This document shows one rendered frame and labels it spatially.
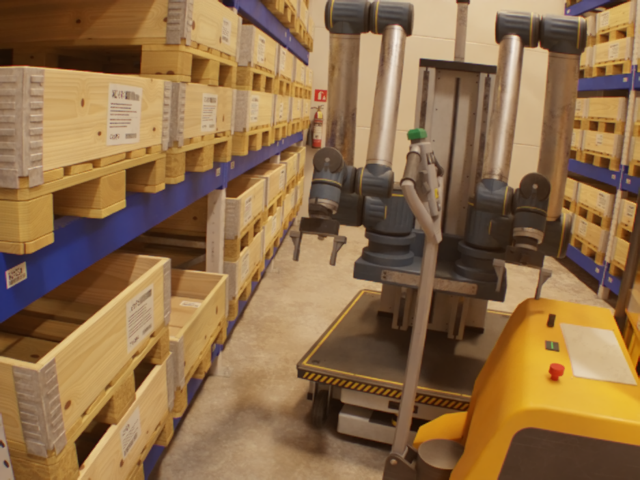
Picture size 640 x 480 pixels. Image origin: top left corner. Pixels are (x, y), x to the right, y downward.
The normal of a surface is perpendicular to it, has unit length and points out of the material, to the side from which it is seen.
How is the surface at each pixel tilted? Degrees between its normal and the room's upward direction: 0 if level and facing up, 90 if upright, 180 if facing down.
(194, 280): 90
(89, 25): 90
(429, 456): 0
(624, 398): 0
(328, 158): 65
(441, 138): 90
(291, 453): 0
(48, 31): 90
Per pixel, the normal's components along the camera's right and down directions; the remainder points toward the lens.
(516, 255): -0.26, -0.22
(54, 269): 0.99, 0.09
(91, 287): -0.08, 0.22
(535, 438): -0.37, 0.18
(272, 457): 0.07, -0.97
